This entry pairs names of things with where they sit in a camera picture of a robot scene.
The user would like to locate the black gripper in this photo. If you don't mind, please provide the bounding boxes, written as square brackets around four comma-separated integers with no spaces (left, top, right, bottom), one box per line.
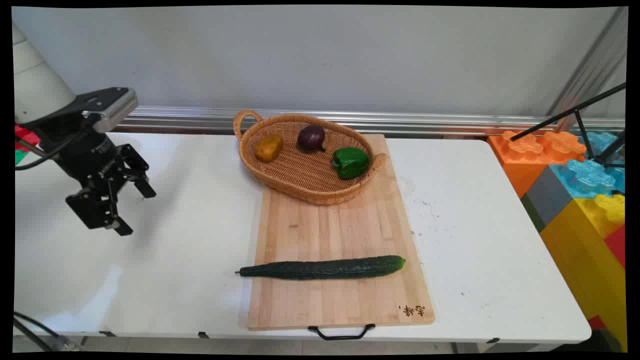
[39,122,157,237]

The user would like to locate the dark green cucumber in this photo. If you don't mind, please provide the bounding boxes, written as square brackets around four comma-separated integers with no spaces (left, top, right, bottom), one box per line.
[235,255,407,281]

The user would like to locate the small red toy block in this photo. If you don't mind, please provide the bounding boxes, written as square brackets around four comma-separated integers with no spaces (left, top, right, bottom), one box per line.
[14,125,41,152]

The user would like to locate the woven wicker basket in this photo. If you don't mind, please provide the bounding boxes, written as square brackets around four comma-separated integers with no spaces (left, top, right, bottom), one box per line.
[232,109,389,206]

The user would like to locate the purple onion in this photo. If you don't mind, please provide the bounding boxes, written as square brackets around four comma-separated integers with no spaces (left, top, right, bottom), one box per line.
[297,125,327,154]

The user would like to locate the wooden cutting board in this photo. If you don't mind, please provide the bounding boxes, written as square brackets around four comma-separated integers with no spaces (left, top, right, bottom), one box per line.
[247,133,436,342]

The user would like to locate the green bell pepper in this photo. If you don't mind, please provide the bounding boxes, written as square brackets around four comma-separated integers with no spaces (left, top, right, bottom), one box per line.
[332,147,370,181]

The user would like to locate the orange giant toy brick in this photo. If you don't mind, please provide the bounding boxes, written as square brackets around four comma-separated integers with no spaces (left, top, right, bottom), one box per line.
[487,130,587,199]

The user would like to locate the grey giant toy brick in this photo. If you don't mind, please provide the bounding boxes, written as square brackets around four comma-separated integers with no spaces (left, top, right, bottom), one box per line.
[520,165,574,232]

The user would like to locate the black tripod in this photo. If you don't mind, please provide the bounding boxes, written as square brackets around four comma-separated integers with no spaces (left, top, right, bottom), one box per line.
[510,82,627,169]

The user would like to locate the yellow giant toy brick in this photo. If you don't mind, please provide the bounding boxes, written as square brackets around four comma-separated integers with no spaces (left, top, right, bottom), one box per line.
[539,193,627,352]

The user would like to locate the blue giant toy brick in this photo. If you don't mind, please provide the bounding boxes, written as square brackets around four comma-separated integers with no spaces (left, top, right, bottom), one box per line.
[579,131,626,162]
[550,159,626,199]

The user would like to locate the red giant toy brick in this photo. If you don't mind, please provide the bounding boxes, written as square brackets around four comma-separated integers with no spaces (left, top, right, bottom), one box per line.
[603,224,627,269]

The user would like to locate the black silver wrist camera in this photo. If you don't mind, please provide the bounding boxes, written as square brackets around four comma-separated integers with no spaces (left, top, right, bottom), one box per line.
[21,87,139,134]

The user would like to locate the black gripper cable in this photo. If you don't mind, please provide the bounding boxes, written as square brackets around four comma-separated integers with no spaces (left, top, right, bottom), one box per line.
[14,134,64,172]

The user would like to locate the black floor cables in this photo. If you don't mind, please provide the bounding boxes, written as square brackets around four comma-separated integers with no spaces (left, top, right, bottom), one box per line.
[13,310,87,352]

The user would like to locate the aluminium wall rail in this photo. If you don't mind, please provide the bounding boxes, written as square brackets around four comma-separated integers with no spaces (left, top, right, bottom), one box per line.
[117,106,626,137]

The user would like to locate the slanted aluminium post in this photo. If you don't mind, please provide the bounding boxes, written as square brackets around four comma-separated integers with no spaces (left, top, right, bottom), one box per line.
[546,7,629,119]

